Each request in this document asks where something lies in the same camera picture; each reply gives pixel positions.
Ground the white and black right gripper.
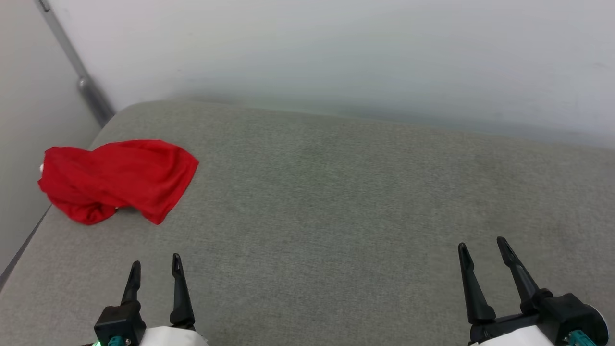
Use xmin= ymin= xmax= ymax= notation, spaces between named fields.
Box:
xmin=458 ymin=236 xmax=562 ymax=346

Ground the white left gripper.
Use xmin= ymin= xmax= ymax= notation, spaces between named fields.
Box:
xmin=120 ymin=253 xmax=209 ymax=346

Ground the red jersey with white sleeves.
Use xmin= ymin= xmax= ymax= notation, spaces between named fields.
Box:
xmin=37 ymin=139 xmax=199 ymax=226

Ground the grey metal corner pole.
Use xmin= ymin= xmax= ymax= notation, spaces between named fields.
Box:
xmin=34 ymin=0 xmax=116 ymax=128

